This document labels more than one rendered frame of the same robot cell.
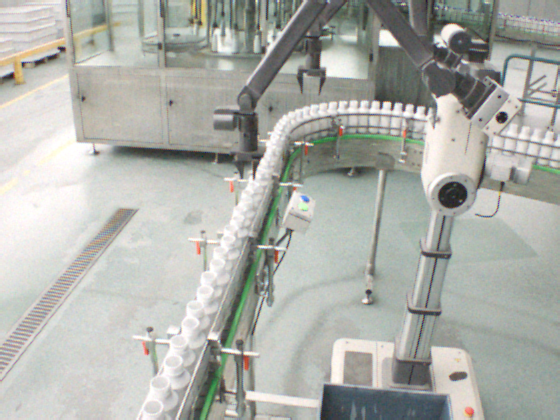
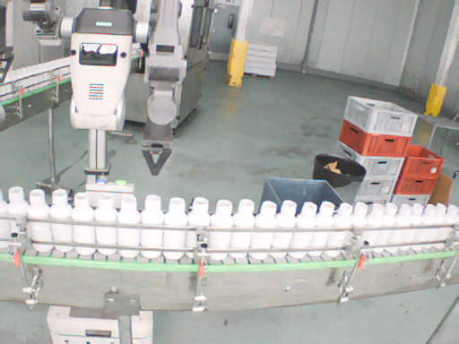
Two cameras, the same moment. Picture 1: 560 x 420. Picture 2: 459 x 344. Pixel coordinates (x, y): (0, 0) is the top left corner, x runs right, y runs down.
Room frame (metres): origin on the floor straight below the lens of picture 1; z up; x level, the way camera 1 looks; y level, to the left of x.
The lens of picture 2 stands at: (1.55, 0.85, 1.61)
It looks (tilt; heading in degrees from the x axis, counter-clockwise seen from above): 25 degrees down; 248
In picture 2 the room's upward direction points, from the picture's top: 10 degrees clockwise
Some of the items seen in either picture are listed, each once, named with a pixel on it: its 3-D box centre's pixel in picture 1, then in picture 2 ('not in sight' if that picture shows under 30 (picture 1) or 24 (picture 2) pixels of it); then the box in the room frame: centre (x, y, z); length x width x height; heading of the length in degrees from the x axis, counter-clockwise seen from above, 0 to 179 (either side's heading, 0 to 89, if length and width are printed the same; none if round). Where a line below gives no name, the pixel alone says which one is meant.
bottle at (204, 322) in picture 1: (197, 333); (338, 229); (0.90, 0.18, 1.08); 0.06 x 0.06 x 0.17
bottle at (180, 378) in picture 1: (176, 390); (383, 227); (0.73, 0.19, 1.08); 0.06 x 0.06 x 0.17
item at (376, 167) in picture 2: not in sight; (368, 159); (-0.86, -1.56, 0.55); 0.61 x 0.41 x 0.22; 0
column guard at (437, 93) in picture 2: not in sight; (434, 103); (-7.21, -5.85, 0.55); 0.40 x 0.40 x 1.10; 83
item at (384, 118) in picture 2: not in sight; (380, 116); (-0.86, -1.57, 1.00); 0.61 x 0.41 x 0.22; 0
